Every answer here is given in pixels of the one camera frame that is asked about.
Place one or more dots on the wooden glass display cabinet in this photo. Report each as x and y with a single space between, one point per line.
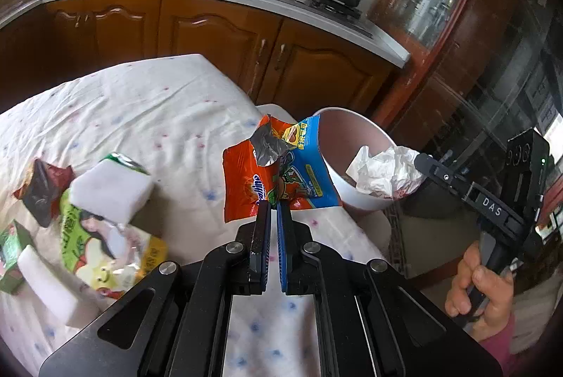
466 29

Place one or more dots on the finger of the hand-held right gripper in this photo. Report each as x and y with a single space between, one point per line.
440 172

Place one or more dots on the pink plastic bin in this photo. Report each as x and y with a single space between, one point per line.
338 139

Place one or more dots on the white foam block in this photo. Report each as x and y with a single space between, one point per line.
52 284
112 190

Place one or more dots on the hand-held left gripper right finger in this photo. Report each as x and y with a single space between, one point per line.
283 236

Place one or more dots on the green snack bag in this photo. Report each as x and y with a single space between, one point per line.
88 240

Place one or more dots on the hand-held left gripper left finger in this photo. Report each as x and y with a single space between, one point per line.
263 236

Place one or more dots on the person's right hand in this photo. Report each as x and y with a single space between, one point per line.
488 284

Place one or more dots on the wooden base cabinet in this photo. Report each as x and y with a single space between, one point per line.
198 34

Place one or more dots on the floral white tablecloth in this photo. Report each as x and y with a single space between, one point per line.
154 108

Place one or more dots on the crumpled white tissue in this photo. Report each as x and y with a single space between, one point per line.
378 170

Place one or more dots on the orange and blue snack wrapper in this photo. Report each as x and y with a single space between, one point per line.
246 179

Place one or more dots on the small green box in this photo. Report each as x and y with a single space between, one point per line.
11 254

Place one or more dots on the dark red wrapper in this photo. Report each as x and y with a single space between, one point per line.
42 192

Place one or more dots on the person's right forearm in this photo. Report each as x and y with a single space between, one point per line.
499 348

